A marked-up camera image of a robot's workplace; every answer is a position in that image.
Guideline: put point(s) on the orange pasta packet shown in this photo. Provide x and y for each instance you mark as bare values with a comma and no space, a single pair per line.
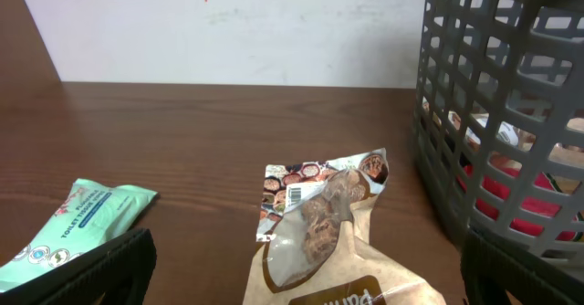
524,204

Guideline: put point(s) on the brown snack pouch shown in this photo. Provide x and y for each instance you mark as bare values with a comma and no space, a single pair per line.
313,238
523,140

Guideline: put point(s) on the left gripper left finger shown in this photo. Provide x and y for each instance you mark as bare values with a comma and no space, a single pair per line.
117,272

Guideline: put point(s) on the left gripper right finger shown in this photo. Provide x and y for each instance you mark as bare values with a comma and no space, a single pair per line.
494,270

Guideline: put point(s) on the mint toilet tissue wipes pack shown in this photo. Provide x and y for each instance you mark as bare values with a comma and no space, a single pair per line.
92,215

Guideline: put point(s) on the grey plastic basket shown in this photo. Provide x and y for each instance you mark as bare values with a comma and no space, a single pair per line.
520,61

